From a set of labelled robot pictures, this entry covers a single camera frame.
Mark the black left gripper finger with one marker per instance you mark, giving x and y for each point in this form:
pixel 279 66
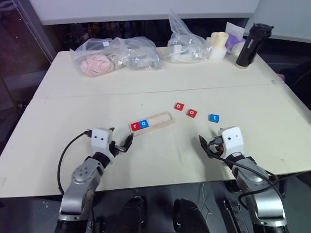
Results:
pixel 112 129
pixel 127 144

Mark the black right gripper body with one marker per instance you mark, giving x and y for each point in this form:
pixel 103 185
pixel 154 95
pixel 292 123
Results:
pixel 216 146

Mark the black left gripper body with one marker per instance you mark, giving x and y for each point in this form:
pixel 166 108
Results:
pixel 116 148

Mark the red letter tile o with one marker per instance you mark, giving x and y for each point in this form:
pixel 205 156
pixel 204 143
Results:
pixel 192 113

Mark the wooden letter tray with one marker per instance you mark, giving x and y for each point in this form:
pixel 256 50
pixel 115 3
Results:
pixel 159 121

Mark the red letter tile b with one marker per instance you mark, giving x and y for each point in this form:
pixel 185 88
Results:
pixel 179 106

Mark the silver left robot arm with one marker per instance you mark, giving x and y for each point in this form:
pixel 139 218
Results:
pixel 82 170

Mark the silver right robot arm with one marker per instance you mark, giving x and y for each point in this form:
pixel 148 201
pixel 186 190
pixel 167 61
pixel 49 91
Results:
pixel 257 194

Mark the blue letter tile t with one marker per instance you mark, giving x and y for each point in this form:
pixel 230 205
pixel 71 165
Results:
pixel 214 118

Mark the red letter tile r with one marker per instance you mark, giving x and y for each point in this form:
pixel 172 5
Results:
pixel 135 126

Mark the blue letter tile o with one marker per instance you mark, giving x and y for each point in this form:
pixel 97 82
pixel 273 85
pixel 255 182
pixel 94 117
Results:
pixel 144 124

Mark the person's bare hand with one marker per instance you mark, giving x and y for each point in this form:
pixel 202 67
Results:
pixel 281 76

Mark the dark rounded shape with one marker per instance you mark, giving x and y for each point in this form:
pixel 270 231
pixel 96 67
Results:
pixel 188 216
pixel 134 213

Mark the plastic bag with pink cloth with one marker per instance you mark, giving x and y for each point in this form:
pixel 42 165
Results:
pixel 97 61

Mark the black metal bar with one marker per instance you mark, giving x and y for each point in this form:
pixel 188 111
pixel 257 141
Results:
pixel 234 216

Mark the black drinking bottle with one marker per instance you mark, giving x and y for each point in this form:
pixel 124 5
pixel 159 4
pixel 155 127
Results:
pixel 249 48

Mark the plastic bag with white items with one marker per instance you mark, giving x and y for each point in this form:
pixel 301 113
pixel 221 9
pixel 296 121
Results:
pixel 187 48

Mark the cream cylinder cups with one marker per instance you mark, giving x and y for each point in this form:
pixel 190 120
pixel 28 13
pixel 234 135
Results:
pixel 218 40

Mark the purple tissue box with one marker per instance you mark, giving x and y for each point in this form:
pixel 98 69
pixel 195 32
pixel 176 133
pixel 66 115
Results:
pixel 234 40

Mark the person in dark clothing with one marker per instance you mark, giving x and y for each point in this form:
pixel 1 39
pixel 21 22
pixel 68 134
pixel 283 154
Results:
pixel 298 75

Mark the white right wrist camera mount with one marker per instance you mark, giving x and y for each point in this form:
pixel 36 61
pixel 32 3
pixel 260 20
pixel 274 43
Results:
pixel 232 140

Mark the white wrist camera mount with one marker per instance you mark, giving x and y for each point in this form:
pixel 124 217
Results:
pixel 100 140
pixel 232 140

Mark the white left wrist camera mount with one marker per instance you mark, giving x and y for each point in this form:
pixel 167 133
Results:
pixel 100 140

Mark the grey metal frame post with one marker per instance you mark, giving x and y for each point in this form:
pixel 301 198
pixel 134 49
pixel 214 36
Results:
pixel 39 31

